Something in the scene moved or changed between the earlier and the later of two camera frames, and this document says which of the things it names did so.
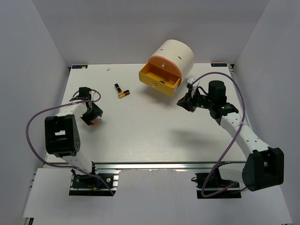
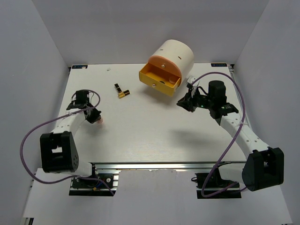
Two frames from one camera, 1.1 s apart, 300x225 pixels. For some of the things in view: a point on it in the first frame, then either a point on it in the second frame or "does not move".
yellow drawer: [160, 78] does not move
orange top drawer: [166, 65] does not move
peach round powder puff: [96, 123] → [100, 122]
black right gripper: [187, 101] does not move
